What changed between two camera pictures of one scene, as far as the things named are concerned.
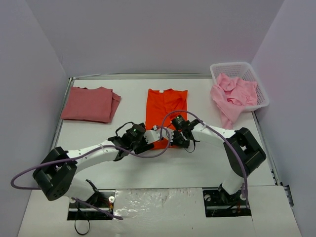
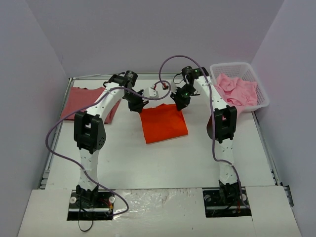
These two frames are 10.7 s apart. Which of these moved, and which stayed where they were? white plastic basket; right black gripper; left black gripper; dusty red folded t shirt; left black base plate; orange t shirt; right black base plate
Moved: orange t shirt; right black gripper; left black gripper
Stayed: white plastic basket; right black base plate; dusty red folded t shirt; left black base plate
